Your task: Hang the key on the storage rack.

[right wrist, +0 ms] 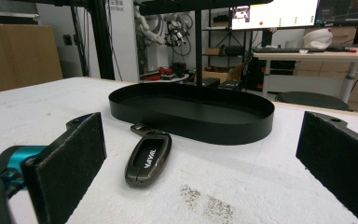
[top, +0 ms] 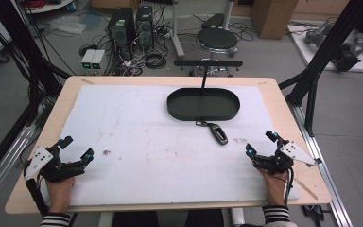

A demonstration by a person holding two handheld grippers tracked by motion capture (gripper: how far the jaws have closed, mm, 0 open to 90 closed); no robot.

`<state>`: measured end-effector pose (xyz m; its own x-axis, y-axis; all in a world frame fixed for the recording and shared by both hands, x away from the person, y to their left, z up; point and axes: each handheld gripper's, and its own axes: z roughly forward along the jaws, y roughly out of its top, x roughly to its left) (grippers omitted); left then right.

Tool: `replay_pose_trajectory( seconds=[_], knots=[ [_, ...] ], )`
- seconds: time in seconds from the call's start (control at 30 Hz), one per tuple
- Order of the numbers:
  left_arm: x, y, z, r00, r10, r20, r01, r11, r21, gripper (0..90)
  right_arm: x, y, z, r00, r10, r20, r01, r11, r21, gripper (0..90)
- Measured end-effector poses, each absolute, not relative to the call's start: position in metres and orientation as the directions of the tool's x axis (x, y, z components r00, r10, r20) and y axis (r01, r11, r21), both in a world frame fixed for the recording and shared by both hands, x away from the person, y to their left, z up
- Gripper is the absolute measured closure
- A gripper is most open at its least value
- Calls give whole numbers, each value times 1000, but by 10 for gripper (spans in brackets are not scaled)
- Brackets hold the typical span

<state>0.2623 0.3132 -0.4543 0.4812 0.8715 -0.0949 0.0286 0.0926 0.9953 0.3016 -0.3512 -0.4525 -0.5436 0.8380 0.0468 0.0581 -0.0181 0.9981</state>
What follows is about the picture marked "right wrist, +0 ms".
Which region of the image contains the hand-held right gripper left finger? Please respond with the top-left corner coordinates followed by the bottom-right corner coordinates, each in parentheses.
top-left (21, 111), bottom-right (108, 224)

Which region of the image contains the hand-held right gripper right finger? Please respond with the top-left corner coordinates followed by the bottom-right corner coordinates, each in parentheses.
top-left (295, 110), bottom-right (358, 224)

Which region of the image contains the dark grey car key fob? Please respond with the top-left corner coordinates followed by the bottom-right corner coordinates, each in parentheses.
top-left (124, 123), bottom-right (172, 189)

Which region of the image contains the black two-tier tray rack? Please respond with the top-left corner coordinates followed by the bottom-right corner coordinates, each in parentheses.
top-left (108, 0), bottom-right (276, 147)

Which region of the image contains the black round stool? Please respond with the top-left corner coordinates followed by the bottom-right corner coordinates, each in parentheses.
top-left (274, 91), bottom-right (351, 112)

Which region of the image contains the light wooden desk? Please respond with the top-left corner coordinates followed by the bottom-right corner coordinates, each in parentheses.
top-left (253, 50), bottom-right (358, 105)

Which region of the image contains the brown cardboard panel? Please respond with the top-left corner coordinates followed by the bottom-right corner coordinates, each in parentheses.
top-left (0, 22), bottom-right (64, 96)

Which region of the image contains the black keyboard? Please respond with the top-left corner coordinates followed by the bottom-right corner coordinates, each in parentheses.
top-left (254, 46), bottom-right (326, 54)

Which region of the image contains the white cap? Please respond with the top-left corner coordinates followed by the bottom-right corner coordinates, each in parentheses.
top-left (302, 27), bottom-right (334, 50)

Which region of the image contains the black metal stand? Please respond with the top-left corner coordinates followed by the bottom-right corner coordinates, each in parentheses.
top-left (69, 0), bottom-right (117, 81)

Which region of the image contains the round white table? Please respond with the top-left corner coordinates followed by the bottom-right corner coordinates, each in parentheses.
top-left (139, 73), bottom-right (191, 85)

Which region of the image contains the red tool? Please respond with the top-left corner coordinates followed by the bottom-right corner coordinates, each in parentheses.
top-left (157, 65), bottom-right (175, 77)

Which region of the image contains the open cardboard box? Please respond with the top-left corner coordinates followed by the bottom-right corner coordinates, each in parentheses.
top-left (201, 63), bottom-right (247, 85)

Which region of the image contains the dark computer monitor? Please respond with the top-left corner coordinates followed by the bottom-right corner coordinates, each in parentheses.
top-left (314, 0), bottom-right (358, 28)

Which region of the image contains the bright white computer monitor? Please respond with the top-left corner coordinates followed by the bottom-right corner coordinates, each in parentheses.
top-left (229, 0), bottom-right (320, 32)

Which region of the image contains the black metal shelf rack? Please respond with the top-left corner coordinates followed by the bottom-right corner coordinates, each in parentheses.
top-left (201, 8), bottom-right (254, 78)

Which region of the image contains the white robot arm with cables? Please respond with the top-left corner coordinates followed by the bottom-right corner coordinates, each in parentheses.
top-left (133, 5), bottom-right (195, 58)

